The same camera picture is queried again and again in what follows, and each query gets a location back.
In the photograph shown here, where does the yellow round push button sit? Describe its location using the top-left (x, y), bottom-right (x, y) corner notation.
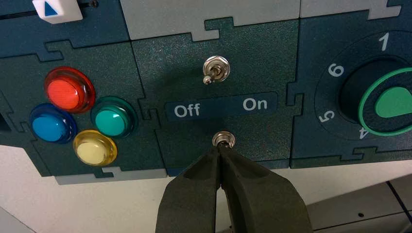
top-left (72, 129), bottom-right (118, 167)

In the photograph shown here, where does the green round push button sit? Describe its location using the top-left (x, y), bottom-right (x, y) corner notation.
top-left (90, 96), bottom-right (138, 139)

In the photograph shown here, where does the blue round push button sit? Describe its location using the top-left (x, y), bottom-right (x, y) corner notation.
top-left (29, 102), bottom-right (78, 145)

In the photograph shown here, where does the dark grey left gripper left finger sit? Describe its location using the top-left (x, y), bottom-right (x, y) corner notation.
top-left (155, 147), bottom-right (222, 233)

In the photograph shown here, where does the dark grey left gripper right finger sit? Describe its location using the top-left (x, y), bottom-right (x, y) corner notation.
top-left (220, 147), bottom-right (314, 233)

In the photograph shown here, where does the dark rotary knob green pointer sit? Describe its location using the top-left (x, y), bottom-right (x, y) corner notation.
top-left (339, 56), bottom-right (412, 137)

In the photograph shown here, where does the white slider knob blue triangle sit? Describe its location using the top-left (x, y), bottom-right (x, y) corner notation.
top-left (32, 0), bottom-right (84, 25)

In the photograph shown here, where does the blue and grey task board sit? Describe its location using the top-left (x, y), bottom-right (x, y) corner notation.
top-left (0, 0), bottom-right (412, 186)

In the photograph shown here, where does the silver toggle switch with lever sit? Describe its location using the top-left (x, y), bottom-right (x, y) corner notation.
top-left (202, 55), bottom-right (231, 85)

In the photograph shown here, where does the red round push button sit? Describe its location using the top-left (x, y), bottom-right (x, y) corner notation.
top-left (44, 66), bottom-right (96, 114)

